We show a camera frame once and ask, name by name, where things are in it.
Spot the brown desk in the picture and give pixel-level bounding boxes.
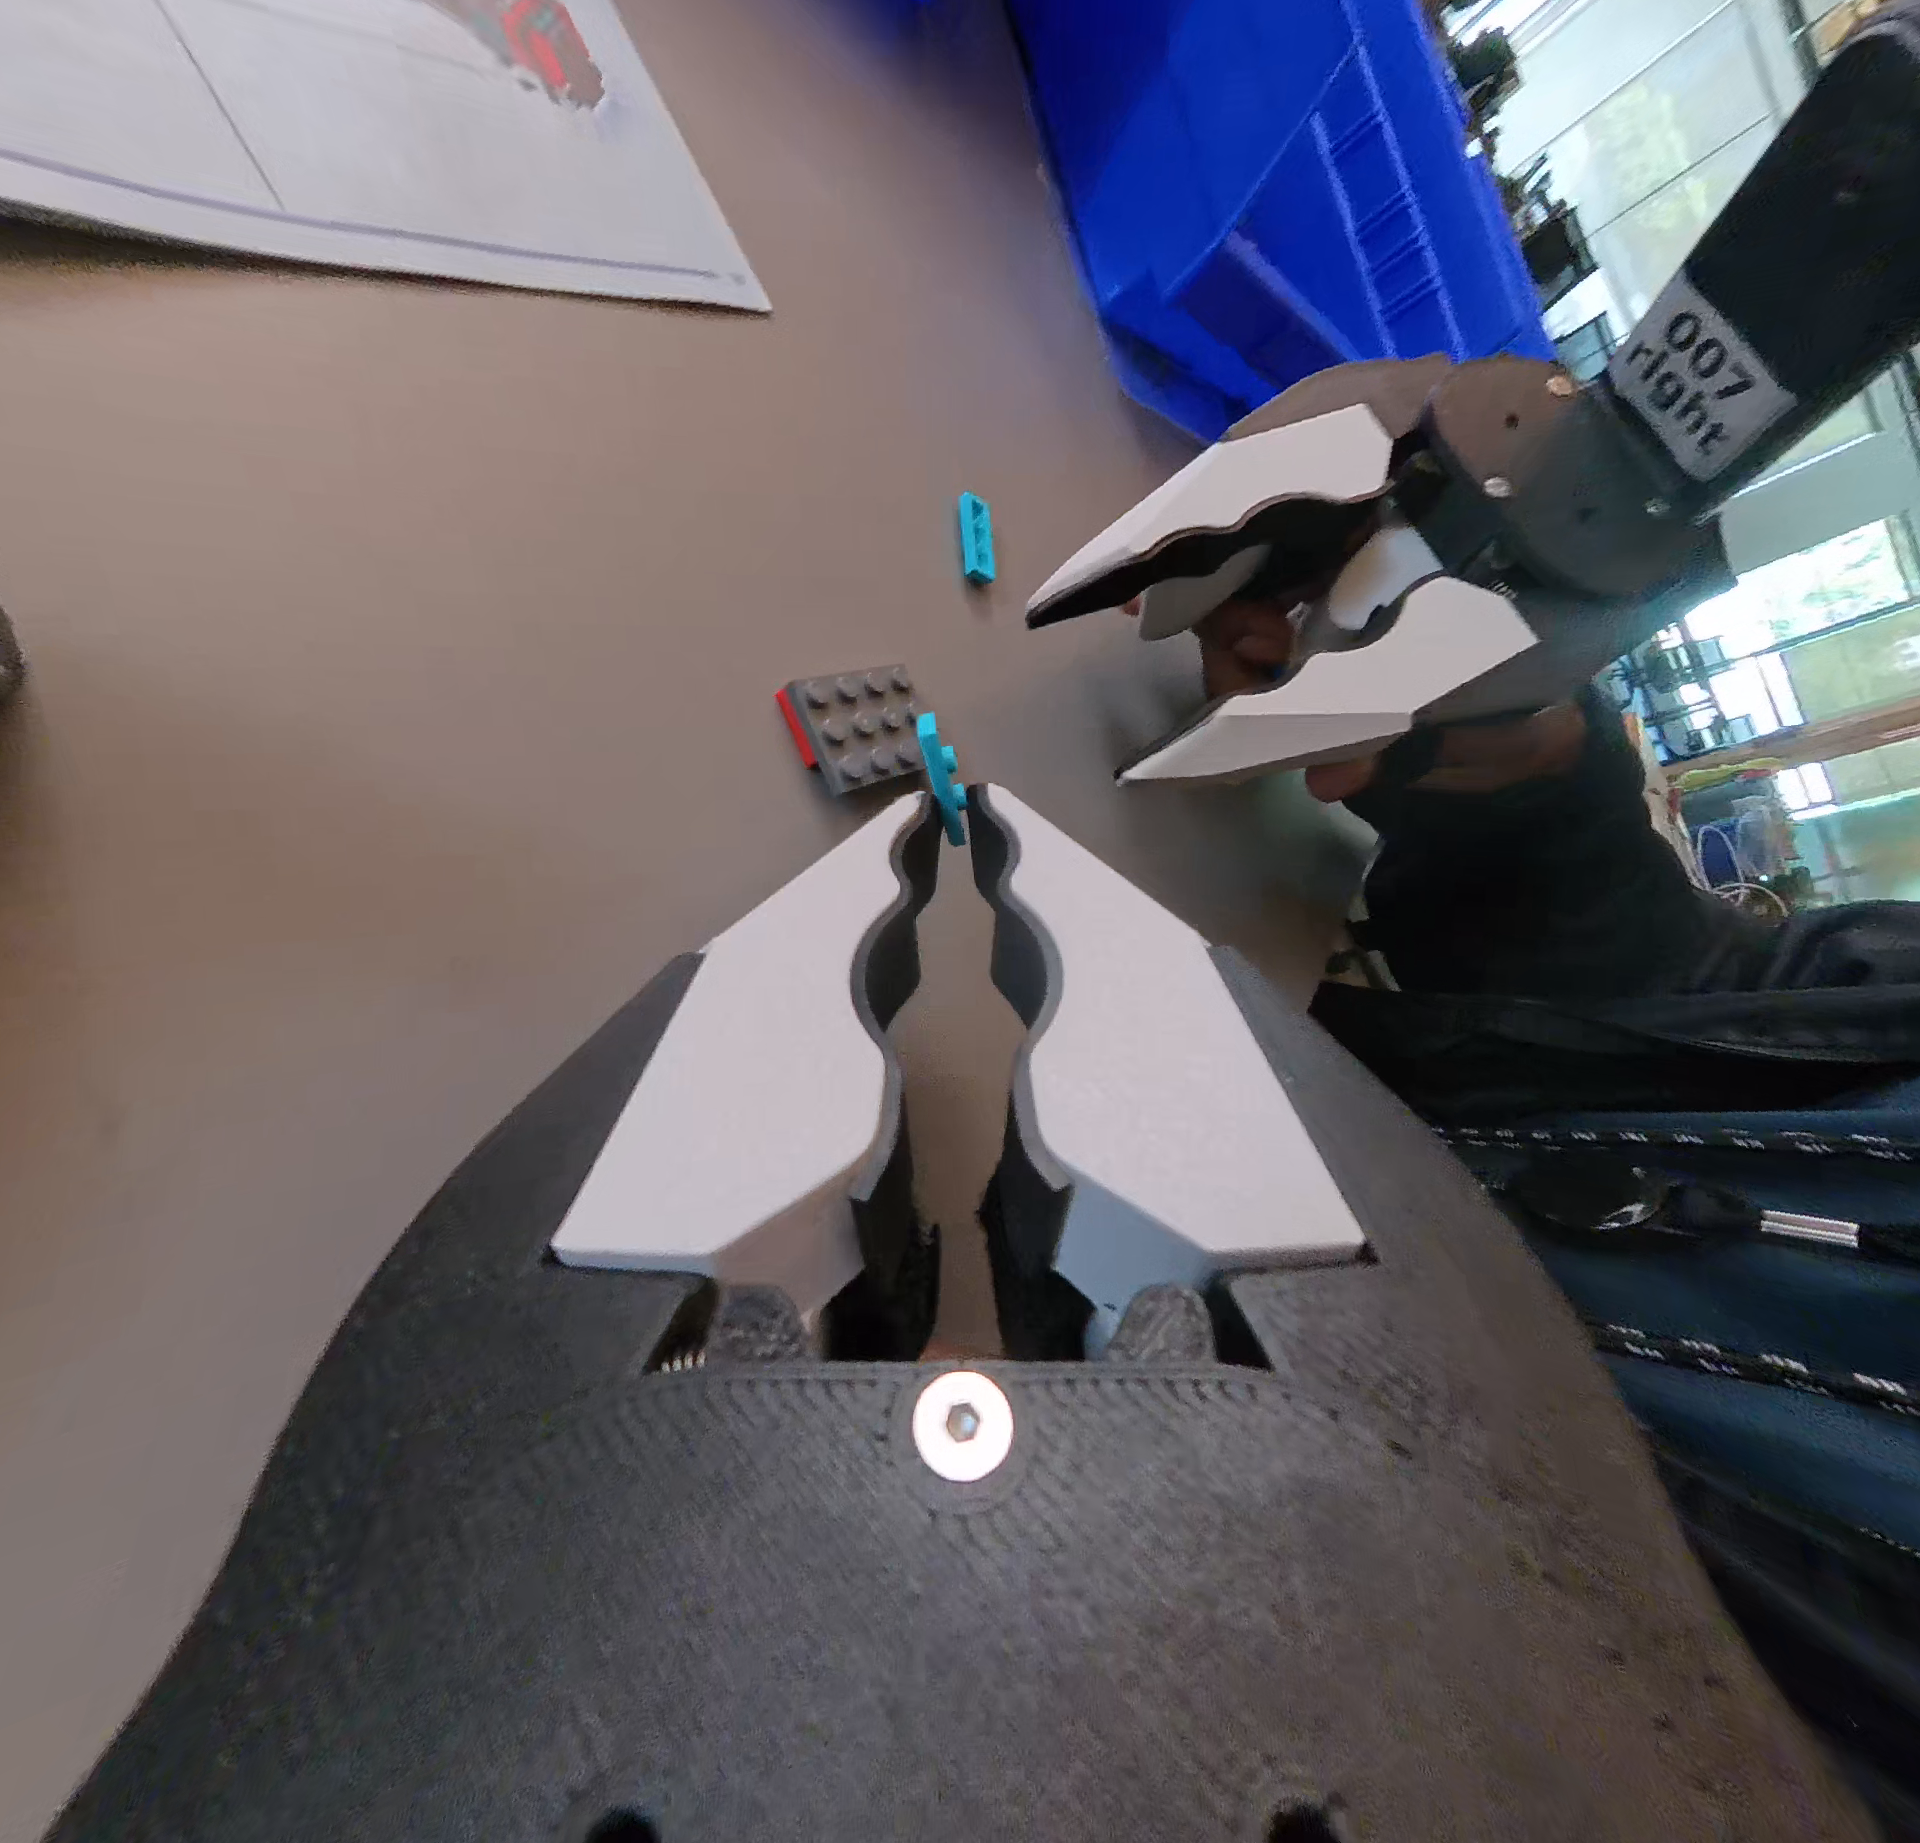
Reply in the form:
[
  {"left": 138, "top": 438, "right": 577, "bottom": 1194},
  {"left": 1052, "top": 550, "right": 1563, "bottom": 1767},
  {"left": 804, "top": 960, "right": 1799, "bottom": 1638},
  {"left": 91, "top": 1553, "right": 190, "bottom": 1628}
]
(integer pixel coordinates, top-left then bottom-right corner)
[{"left": 0, "top": 0, "right": 1463, "bottom": 1843}]

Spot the printed instruction sheet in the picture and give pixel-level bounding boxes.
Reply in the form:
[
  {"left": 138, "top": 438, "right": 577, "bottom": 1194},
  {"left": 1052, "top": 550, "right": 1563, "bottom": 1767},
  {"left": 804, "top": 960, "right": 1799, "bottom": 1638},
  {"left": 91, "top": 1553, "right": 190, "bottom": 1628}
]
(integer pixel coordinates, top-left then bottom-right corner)
[{"left": 0, "top": 0, "right": 771, "bottom": 316}]

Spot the large window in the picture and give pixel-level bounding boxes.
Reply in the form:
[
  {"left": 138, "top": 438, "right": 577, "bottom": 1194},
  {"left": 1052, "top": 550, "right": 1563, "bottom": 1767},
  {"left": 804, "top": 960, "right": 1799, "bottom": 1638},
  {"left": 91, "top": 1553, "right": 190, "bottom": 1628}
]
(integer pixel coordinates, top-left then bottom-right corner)
[{"left": 1396, "top": 0, "right": 1920, "bottom": 916}]

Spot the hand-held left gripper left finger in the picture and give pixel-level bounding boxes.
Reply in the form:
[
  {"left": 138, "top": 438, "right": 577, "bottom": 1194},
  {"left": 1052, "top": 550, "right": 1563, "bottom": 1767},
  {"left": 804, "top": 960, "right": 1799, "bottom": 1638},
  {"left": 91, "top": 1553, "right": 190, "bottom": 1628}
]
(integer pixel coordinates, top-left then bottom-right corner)
[{"left": 550, "top": 791, "right": 947, "bottom": 1357}]

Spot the person's dark blue clothing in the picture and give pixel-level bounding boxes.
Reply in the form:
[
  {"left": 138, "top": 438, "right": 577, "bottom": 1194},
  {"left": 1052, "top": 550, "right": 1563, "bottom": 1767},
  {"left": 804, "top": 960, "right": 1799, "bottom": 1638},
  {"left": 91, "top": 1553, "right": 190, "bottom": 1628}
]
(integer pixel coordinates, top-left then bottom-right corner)
[{"left": 1433, "top": 1087, "right": 1920, "bottom": 1843}]

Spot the speckled drawstring cord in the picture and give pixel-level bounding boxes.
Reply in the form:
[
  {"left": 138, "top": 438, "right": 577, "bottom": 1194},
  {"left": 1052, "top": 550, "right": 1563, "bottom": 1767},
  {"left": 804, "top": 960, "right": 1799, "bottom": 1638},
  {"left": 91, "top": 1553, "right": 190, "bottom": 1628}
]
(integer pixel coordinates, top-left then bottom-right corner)
[
  {"left": 1588, "top": 1319, "right": 1920, "bottom": 1418},
  {"left": 1448, "top": 1122, "right": 1920, "bottom": 1260}
]

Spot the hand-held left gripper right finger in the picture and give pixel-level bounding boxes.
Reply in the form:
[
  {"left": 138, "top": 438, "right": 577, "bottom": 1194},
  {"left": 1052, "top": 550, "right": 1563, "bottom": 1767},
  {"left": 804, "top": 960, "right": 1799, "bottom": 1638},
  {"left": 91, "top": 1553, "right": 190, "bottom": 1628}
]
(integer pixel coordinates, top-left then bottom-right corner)
[{"left": 968, "top": 781, "right": 1372, "bottom": 1361}]

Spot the large blue storage bin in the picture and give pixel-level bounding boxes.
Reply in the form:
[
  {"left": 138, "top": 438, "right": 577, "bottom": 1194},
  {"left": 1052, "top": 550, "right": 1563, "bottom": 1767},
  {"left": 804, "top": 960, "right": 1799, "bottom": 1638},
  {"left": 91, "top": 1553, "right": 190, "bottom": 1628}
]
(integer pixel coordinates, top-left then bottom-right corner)
[{"left": 1001, "top": 0, "right": 1556, "bottom": 446}]

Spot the small teal toy brick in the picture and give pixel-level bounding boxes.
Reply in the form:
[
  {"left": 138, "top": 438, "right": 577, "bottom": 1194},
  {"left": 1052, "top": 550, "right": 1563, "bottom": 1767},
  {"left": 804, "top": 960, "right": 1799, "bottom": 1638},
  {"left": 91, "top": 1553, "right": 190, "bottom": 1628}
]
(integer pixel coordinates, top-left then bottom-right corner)
[{"left": 916, "top": 714, "right": 970, "bottom": 849}]

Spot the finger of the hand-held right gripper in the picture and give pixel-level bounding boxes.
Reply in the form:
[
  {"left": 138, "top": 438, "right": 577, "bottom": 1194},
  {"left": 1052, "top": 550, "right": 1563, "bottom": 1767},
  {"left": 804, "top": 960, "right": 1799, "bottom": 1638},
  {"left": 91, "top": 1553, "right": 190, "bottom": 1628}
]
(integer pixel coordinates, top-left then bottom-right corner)
[
  {"left": 1023, "top": 357, "right": 1452, "bottom": 641},
  {"left": 1115, "top": 524, "right": 1551, "bottom": 788}
]

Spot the person's right hand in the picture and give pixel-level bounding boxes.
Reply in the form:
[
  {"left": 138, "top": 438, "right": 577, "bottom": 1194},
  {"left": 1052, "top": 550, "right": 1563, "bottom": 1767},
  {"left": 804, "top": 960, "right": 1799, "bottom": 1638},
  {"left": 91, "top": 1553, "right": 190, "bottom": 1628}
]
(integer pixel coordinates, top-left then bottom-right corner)
[{"left": 1191, "top": 599, "right": 1705, "bottom": 997}]

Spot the dark grey studded plate assembly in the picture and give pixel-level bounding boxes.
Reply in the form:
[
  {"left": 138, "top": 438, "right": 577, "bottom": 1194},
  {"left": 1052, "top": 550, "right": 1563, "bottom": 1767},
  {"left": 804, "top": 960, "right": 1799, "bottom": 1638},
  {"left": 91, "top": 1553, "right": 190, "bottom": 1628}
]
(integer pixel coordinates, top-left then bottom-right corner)
[{"left": 774, "top": 664, "right": 928, "bottom": 804}]

